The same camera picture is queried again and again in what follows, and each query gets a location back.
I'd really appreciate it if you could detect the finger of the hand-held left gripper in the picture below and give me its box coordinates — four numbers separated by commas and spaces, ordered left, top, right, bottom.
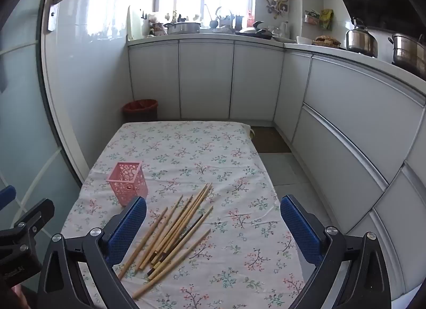
0, 185, 17, 211
0, 199, 55, 256

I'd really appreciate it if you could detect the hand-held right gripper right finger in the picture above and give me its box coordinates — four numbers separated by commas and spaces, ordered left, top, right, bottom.
280, 195, 392, 309

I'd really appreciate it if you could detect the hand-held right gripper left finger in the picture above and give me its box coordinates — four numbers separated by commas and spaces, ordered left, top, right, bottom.
36, 196, 148, 309

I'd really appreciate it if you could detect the bunch of wooden chopsticks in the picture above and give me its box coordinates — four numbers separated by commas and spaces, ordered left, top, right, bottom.
116, 183, 214, 300

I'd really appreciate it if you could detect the pink perforated plastic holder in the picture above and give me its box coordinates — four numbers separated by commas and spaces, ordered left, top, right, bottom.
106, 161, 149, 207

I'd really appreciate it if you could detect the utensil holder with utensils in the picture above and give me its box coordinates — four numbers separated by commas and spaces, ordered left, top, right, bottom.
216, 6, 234, 29

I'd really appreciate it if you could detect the frosted glass door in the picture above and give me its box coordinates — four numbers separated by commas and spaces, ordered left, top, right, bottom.
0, 0, 84, 296

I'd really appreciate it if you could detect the brown floor mat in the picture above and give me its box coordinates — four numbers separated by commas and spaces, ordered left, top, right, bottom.
250, 126, 292, 154

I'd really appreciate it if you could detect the floral tablecloth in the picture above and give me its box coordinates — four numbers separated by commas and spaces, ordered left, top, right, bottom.
60, 121, 312, 309

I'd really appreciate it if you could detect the red trash bin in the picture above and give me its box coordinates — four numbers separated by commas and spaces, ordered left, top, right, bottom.
121, 99, 159, 123

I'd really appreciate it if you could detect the wicker basket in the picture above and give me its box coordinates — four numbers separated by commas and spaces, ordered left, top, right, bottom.
312, 35, 342, 48

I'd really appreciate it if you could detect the steel kettle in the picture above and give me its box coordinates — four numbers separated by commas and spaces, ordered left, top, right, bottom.
345, 18, 379, 58

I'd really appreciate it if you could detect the black frying pan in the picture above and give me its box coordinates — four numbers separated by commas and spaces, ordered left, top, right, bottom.
235, 21, 275, 41

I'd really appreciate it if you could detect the white cutting board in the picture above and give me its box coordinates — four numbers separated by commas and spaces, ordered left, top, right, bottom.
126, 6, 144, 38

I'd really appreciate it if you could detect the large steel pot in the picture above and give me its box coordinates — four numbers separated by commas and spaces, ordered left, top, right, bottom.
164, 22, 202, 35

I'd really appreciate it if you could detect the yellow packet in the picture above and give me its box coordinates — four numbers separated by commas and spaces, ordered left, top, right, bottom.
319, 9, 333, 30

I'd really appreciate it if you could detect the metal door handle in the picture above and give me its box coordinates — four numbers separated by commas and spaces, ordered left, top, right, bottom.
39, 0, 66, 32

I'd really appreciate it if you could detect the steel stockpot with handles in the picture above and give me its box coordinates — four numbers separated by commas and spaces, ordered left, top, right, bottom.
388, 33, 426, 75

